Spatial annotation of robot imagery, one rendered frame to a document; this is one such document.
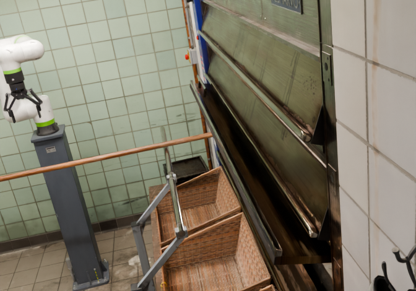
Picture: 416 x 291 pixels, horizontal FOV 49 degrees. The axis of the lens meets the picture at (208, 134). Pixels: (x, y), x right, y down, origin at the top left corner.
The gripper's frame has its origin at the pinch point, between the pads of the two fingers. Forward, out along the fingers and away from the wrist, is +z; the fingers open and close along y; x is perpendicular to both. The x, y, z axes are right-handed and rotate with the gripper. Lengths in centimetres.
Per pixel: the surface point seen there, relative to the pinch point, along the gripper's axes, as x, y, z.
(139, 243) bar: 54, -45, 59
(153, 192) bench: -48, -59, 88
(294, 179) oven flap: 141, -96, -8
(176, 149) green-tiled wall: -105, -86, 84
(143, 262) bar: 54, -45, 72
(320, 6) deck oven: 164, -96, -59
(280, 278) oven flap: 117, -97, 48
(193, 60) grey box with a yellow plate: -70, -107, 3
